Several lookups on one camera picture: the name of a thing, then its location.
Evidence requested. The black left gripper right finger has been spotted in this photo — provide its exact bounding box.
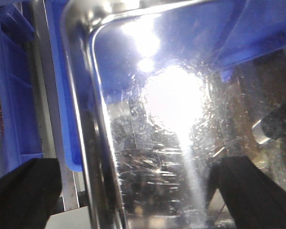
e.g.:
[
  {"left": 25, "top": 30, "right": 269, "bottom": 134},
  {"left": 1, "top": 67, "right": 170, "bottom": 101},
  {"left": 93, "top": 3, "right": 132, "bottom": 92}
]
[{"left": 207, "top": 156, "right": 286, "bottom": 229}]

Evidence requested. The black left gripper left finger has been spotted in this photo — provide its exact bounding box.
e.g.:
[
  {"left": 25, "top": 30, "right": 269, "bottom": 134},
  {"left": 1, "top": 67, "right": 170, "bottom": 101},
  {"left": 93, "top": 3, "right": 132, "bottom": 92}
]
[{"left": 0, "top": 158, "right": 62, "bottom": 229}]

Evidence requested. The silver metal tray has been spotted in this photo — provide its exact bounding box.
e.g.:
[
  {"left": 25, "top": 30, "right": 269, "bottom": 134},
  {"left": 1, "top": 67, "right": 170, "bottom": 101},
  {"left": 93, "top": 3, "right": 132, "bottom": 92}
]
[{"left": 61, "top": 0, "right": 286, "bottom": 229}]

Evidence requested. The blue bin centre shelf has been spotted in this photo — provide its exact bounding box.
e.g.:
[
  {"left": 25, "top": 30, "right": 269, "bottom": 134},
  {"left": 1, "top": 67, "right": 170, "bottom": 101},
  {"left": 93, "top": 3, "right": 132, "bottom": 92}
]
[{"left": 0, "top": 4, "right": 43, "bottom": 178}]

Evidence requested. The large blue bin right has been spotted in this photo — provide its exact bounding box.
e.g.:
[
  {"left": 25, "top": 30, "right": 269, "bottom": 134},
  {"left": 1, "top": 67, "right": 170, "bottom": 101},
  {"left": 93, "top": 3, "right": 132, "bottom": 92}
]
[{"left": 45, "top": 0, "right": 286, "bottom": 172}]

